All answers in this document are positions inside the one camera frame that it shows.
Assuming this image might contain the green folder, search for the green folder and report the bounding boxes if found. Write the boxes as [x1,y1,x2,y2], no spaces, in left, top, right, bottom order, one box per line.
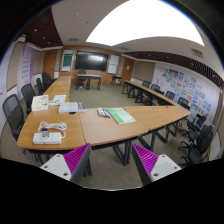
[108,108,135,124]

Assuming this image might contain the white box on table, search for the white box on table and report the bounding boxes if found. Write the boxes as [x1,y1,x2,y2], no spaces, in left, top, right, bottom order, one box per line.
[59,102,78,113]

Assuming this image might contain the white power strip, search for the white power strip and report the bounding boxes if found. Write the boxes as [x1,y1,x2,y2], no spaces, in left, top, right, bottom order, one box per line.
[33,132,62,144]

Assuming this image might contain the coiled white cable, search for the coiled white cable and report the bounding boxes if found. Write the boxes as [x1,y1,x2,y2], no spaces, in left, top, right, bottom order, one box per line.
[37,120,68,139]

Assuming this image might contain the white whiteboard right of display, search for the white whiteboard right of display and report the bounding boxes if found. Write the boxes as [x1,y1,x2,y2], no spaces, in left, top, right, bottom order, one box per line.
[108,55,119,74]

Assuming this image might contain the black office chair near left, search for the black office chair near left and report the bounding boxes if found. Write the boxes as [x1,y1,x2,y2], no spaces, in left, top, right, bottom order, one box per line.
[2,94,24,140]

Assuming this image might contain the wooden door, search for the wooden door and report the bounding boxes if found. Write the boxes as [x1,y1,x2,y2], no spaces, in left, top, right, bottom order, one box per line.
[121,57,134,84]

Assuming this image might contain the front wooden desk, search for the front wooden desk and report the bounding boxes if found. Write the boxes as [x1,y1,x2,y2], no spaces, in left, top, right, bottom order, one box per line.
[76,74,101,90]

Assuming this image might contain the white bag on table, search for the white bag on table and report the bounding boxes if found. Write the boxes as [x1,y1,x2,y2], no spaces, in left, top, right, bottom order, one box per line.
[31,95,49,111]

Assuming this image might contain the black white charger plug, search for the black white charger plug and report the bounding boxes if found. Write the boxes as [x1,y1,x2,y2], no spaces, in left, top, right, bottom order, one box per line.
[41,128,49,137]

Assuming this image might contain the purple wall banner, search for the purple wall banner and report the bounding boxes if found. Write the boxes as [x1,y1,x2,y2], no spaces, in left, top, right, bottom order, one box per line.
[17,44,35,100]

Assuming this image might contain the black office chair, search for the black office chair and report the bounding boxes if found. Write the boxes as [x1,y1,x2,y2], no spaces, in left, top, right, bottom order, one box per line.
[21,83,35,112]
[2,94,24,140]
[182,125,213,166]
[186,115,207,134]

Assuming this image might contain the green board left of display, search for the green board left of display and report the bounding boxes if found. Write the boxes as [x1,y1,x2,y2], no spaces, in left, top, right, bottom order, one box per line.
[62,49,74,71]

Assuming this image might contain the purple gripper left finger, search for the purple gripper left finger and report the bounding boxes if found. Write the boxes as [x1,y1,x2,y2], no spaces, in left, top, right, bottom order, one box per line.
[41,144,91,184]

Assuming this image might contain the white paper stack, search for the white paper stack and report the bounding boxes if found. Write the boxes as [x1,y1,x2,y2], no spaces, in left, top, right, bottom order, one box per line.
[49,95,66,106]

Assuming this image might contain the colourful wall posters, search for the colourful wall posters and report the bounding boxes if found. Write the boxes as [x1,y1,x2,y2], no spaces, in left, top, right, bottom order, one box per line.
[152,63,213,122]

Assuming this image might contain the white eraser block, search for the white eraser block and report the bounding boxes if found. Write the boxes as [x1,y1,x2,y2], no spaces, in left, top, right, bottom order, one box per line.
[97,108,104,116]

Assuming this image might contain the large black wall display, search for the large black wall display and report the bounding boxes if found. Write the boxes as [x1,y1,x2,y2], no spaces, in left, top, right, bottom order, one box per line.
[75,51,109,72]

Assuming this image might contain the black office chair near right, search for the black office chair near right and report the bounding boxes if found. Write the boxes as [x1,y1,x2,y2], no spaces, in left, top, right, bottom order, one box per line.
[182,125,213,166]

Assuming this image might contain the black chair at front desk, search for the black chair at front desk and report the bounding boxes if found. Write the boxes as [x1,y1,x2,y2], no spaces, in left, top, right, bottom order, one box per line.
[77,69,88,88]

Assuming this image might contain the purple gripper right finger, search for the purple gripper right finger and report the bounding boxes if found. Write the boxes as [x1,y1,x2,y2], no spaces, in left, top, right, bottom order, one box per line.
[132,144,181,185]

